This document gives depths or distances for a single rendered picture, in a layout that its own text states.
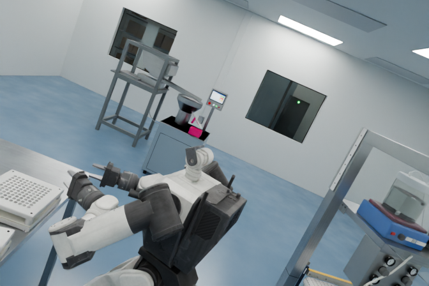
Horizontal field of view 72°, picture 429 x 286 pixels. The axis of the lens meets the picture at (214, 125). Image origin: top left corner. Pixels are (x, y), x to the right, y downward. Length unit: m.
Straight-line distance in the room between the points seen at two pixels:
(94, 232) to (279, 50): 5.80
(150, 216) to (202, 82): 5.65
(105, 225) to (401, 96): 6.54
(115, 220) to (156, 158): 3.08
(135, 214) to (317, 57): 5.87
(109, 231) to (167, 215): 0.16
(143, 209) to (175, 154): 3.00
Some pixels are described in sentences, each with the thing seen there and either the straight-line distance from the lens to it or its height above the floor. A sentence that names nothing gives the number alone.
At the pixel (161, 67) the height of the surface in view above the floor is 1.31.
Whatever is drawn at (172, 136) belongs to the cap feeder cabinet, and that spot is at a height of 0.64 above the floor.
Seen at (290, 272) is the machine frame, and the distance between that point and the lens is 1.77.
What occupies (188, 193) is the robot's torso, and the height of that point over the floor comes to 1.31.
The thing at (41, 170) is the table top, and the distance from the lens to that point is 1.79.
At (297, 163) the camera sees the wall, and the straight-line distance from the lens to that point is 6.68.
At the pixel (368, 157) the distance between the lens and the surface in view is 1.49.
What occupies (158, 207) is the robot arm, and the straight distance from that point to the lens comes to 0.90.
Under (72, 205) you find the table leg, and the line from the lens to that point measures 1.93.
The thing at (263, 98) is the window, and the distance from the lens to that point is 6.47.
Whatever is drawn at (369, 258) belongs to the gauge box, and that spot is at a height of 1.27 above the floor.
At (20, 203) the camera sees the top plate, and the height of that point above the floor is 0.93.
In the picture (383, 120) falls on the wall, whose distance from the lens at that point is 6.94.
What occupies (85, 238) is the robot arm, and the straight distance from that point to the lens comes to 0.94.
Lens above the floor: 1.74
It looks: 11 degrees down
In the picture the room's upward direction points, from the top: 24 degrees clockwise
